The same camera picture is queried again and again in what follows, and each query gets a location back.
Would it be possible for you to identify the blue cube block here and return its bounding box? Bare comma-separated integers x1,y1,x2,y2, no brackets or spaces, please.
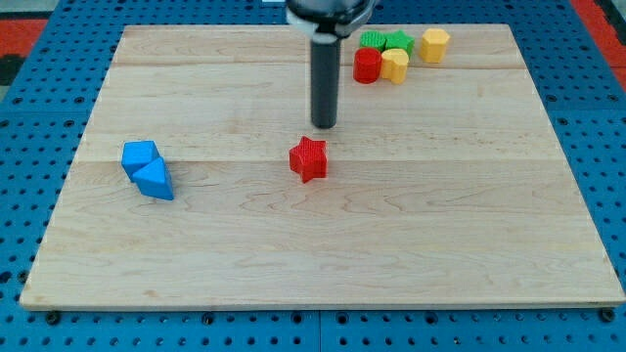
120,140,160,183

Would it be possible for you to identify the blue triangular block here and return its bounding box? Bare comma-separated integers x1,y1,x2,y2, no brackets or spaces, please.
131,156,174,200

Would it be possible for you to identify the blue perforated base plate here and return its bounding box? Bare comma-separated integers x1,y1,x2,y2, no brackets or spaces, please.
1,0,625,351

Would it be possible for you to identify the green cylinder block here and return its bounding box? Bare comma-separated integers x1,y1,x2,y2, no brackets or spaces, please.
359,30,386,53

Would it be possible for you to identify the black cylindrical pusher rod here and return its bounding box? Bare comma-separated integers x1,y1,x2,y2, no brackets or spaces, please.
310,40,340,129

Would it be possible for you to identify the yellow heart block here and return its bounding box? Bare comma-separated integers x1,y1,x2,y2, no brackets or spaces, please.
380,49,410,84

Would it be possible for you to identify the yellow hexagon block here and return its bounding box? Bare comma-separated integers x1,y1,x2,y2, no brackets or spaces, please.
420,28,451,64

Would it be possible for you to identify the green star block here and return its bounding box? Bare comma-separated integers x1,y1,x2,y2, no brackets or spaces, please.
384,30,415,58

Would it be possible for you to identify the red cylinder block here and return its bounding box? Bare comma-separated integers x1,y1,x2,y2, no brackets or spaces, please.
353,47,382,84

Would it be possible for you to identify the wooden board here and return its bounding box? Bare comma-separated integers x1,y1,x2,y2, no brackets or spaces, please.
20,24,625,311

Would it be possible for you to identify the red star block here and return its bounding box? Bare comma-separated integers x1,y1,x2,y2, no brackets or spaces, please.
289,136,328,183

